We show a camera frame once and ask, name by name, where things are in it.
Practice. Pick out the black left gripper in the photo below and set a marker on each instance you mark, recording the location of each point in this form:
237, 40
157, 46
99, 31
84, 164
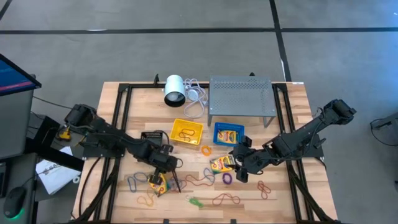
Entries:
163, 160

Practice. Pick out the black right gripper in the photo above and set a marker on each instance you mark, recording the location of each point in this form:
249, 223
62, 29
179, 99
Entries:
252, 158

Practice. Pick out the blue rubber band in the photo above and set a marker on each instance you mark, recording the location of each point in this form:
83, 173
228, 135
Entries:
146, 177
214, 176
128, 183
171, 183

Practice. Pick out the yellow green crayon box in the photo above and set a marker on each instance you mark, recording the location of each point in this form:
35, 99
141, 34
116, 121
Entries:
220, 165
228, 137
164, 188

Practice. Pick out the blue plastic basket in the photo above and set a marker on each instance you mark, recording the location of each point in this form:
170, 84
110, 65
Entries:
230, 126

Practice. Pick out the black plastic basket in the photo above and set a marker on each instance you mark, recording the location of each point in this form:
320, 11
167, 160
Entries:
150, 135

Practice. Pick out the yellow plastic basket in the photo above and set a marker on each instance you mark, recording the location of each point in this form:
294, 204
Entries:
196, 137

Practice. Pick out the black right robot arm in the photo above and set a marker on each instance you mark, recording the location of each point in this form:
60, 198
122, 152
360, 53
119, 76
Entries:
298, 137

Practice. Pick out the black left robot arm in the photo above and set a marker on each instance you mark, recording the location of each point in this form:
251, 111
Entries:
109, 133

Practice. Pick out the black office desk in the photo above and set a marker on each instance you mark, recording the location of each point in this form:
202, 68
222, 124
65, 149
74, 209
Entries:
6, 174

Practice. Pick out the yellow rubber band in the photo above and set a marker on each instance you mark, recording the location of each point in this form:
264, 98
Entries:
137, 201

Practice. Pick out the grey perforated metal shelf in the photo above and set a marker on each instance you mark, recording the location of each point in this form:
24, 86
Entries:
239, 96

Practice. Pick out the white paper sheets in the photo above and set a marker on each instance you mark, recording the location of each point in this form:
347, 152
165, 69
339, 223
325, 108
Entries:
56, 177

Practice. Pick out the yellow black hand tool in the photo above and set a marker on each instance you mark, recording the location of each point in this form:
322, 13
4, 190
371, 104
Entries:
65, 135

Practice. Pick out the dark grey floor stand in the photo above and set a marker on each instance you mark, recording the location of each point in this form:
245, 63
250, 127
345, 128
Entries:
388, 121

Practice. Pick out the black computer mouse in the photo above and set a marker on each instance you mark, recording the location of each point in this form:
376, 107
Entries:
14, 200

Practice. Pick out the computer monitor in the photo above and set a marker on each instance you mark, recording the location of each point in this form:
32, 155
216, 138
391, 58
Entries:
15, 124

